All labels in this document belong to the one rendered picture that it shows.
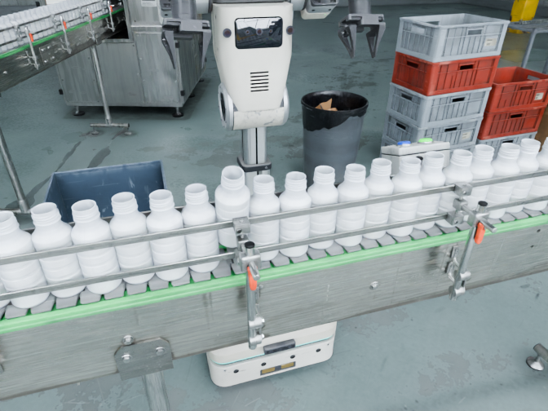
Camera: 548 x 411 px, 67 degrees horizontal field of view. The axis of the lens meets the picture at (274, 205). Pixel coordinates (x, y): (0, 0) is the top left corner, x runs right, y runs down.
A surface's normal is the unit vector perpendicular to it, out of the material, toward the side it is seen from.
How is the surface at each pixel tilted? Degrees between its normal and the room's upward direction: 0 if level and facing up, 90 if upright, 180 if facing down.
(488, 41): 89
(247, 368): 90
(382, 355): 0
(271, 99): 90
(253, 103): 90
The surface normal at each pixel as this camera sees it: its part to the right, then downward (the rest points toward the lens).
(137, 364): 0.29, 0.51
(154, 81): -0.01, 0.52
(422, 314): 0.00, -0.85
